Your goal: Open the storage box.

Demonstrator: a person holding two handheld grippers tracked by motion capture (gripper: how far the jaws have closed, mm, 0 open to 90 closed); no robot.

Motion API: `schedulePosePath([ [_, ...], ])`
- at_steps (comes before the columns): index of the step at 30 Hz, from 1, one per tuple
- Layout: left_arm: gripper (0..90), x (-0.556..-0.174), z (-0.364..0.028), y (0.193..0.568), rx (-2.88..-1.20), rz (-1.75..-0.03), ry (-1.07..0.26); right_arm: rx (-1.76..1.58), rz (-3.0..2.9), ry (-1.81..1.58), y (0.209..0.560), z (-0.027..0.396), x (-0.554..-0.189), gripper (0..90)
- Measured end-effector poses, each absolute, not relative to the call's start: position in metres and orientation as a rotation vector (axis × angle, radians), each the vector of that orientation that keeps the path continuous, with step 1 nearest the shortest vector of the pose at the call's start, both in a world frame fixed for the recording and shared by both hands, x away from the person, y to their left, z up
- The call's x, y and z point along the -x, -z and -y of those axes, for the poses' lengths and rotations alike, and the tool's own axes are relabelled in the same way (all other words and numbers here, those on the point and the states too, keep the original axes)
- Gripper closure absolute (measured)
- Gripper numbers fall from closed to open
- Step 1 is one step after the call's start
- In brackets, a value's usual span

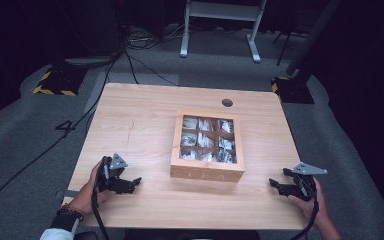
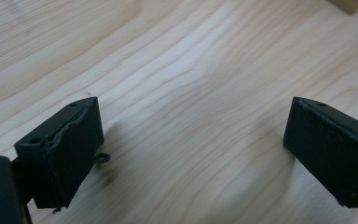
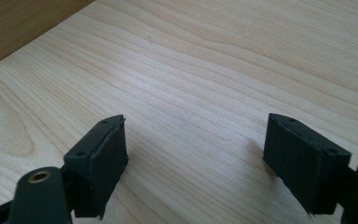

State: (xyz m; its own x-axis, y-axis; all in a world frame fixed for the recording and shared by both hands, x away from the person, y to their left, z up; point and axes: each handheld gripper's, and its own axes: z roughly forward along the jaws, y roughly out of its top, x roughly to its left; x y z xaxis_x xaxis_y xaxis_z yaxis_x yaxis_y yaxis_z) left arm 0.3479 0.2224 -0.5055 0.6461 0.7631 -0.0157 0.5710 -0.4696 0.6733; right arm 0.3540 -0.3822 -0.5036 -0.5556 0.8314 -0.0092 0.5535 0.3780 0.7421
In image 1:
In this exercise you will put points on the person's left hand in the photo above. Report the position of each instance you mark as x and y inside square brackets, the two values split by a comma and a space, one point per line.
[86, 196]

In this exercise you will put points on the wooden tea box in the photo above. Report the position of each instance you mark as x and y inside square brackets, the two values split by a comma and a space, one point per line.
[206, 168]

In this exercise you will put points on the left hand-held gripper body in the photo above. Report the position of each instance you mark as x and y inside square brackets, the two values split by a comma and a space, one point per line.
[113, 181]

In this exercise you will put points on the grey tape strip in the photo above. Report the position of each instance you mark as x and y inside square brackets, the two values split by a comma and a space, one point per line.
[61, 194]

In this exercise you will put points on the white metal table frame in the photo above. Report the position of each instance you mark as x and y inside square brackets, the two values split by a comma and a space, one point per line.
[221, 11]

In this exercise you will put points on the pile of white tea packets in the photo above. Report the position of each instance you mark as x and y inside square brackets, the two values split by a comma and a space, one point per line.
[205, 141]

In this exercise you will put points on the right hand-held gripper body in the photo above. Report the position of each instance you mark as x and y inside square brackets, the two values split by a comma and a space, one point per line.
[303, 186]

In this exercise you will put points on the black yellow striped base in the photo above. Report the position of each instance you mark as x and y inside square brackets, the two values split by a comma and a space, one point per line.
[60, 81]
[293, 90]

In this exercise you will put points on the person's right hand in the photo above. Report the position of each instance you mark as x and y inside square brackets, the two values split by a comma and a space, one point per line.
[315, 210]

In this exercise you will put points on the dark slanted stand pole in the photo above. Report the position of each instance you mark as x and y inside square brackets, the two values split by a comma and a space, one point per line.
[313, 36]

